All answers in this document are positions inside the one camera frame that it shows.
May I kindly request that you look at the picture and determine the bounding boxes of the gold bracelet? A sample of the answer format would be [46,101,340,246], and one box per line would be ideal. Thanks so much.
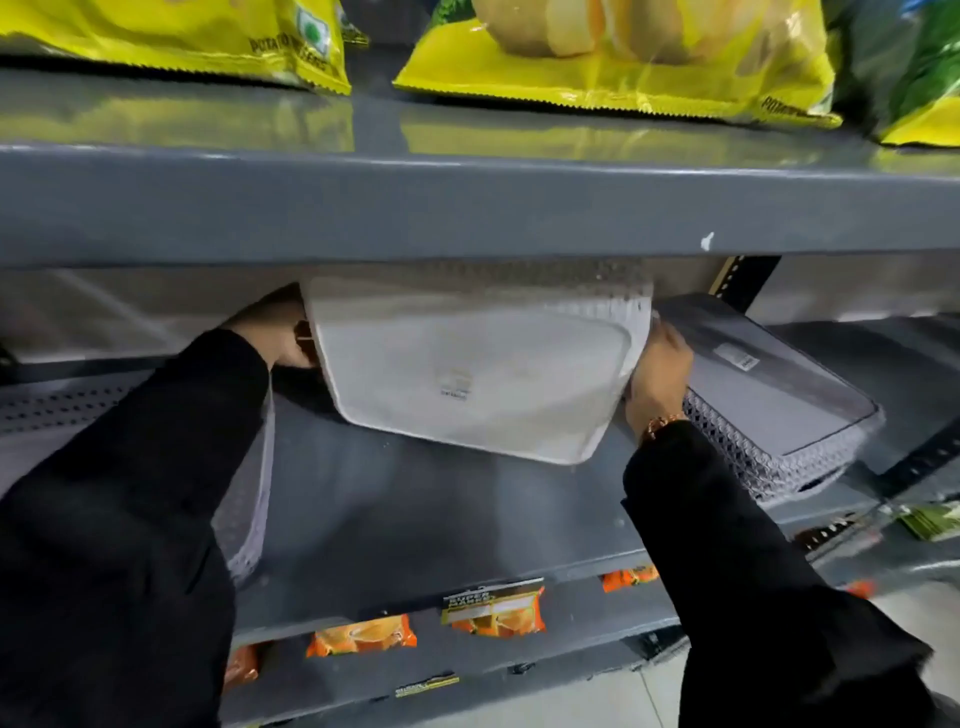
[642,411,690,441]

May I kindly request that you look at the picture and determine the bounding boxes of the green packet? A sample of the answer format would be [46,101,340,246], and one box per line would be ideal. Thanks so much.
[898,501,960,543]

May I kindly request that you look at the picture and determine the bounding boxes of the person's left hand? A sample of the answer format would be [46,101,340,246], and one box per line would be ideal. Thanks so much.
[223,282,321,372]

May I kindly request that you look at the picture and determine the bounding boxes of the grey plastic basket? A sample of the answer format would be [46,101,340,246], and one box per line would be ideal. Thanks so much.
[654,292,888,509]

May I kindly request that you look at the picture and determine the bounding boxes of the person's right forearm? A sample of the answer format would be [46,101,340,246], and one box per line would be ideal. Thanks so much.
[621,418,960,728]

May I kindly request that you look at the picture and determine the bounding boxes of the person's right hand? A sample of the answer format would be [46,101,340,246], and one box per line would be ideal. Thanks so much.
[623,315,696,442]

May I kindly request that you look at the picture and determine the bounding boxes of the yellow chips bag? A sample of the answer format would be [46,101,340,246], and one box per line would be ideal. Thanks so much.
[0,0,354,97]
[393,0,844,130]

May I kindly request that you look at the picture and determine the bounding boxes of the pale perforated plastic basket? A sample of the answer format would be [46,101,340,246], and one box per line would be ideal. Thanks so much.
[0,370,276,588]

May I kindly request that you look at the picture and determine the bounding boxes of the green and yellow snack bag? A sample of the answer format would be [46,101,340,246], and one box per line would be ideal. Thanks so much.
[823,0,960,149]

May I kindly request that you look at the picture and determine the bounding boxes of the person's left forearm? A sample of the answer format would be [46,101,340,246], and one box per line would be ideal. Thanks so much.
[0,327,272,728]

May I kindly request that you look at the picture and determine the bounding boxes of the white plastic basket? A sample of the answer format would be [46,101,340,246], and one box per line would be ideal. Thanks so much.
[299,258,656,467]

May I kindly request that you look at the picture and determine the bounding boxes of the yellow shelf label strip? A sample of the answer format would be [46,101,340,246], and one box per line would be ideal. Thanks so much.
[393,672,462,700]

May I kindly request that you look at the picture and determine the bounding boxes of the grey metal shelf board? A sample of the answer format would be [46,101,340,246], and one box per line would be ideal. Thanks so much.
[219,517,960,727]
[0,313,960,650]
[0,66,960,270]

